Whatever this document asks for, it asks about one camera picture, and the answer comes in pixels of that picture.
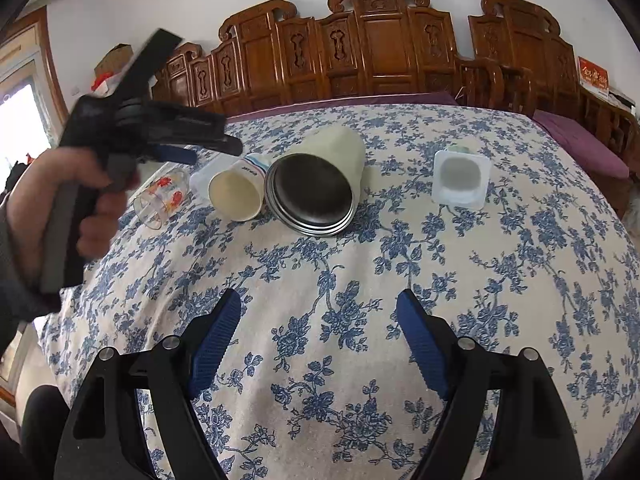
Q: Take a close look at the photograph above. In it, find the blue floral tablecloth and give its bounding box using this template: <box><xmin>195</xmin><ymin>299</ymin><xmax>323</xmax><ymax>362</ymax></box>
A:
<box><xmin>39</xmin><ymin>105</ymin><xmax>639</xmax><ymax>479</ymax></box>

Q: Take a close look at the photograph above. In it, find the carved wooden armchair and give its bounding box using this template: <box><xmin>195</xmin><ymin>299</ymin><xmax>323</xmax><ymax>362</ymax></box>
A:
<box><xmin>469</xmin><ymin>0</ymin><xmax>639</xmax><ymax>164</ymax></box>

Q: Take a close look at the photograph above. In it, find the person's left hand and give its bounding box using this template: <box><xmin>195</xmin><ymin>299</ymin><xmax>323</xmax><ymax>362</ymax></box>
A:
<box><xmin>6</xmin><ymin>148</ymin><xmax>140</xmax><ymax>285</ymax></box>

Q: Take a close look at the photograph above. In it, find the purple sofa cushion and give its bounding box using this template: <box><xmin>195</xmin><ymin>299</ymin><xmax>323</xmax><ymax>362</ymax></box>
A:
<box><xmin>228</xmin><ymin>91</ymin><xmax>458</xmax><ymax>124</ymax></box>

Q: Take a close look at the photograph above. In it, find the purple armchair cushion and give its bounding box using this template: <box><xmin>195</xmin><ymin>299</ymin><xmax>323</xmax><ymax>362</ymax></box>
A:
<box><xmin>533</xmin><ymin>110</ymin><xmax>630</xmax><ymax>180</ymax></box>

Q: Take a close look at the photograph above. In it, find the carved wooden sofa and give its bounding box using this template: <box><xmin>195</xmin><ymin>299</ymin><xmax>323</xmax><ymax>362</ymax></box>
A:
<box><xmin>152</xmin><ymin>0</ymin><xmax>461</xmax><ymax>116</ymax></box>

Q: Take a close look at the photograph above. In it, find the cardboard box stack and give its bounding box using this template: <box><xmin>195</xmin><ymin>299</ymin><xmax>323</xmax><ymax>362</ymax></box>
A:
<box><xmin>91</xmin><ymin>44</ymin><xmax>134</xmax><ymax>96</ymax></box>

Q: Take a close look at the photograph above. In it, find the striped paper cup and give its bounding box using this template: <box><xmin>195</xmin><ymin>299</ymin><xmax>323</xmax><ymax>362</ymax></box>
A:
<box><xmin>208</xmin><ymin>154</ymin><xmax>271</xmax><ymax>222</ymax></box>

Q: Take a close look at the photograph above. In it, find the red desk calendar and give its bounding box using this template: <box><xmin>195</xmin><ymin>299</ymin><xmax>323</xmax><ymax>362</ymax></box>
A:
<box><xmin>577</xmin><ymin>56</ymin><xmax>610</xmax><ymax>96</ymax></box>

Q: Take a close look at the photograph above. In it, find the floral printed glass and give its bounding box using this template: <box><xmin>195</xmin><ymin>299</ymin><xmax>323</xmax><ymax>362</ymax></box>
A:
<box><xmin>134</xmin><ymin>169</ymin><xmax>189</xmax><ymax>230</ymax></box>

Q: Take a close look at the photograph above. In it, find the cream steel tumbler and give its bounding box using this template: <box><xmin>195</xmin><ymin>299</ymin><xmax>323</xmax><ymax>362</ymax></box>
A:
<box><xmin>265</xmin><ymin>125</ymin><xmax>366</xmax><ymax>237</ymax></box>

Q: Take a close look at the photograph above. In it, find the white square plastic cup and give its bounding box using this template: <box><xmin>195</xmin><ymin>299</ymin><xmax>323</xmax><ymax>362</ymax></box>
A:
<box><xmin>432</xmin><ymin>148</ymin><xmax>491</xmax><ymax>210</ymax></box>

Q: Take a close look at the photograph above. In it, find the frosted translucent plastic cup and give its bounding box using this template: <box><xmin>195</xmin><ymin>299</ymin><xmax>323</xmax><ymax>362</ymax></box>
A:
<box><xmin>190</xmin><ymin>153</ymin><xmax>240</xmax><ymax>206</ymax></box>

